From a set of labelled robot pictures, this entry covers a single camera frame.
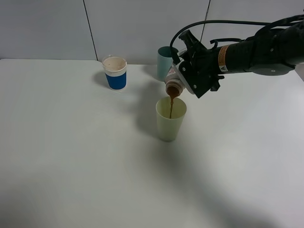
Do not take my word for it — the pale green plastic cup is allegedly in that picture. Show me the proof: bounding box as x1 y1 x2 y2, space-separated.
156 96 187 142

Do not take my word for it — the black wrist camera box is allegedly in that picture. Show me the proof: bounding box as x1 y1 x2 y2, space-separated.
172 61 225 98

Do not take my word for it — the clear bottle with pink label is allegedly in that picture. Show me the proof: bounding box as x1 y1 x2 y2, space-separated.
164 48 193 96

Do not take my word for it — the blue ribbed paper cup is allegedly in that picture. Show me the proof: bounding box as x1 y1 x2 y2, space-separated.
102 55 127 90

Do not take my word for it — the black camera cable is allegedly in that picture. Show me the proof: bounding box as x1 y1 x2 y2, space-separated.
170 19 274 65

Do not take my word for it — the teal plastic cup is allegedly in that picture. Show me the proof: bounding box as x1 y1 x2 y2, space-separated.
157 46 173 81

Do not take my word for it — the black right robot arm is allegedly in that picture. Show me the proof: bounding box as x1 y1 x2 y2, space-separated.
172 15 304 98

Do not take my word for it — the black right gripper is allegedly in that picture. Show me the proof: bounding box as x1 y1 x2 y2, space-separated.
178 29 225 92

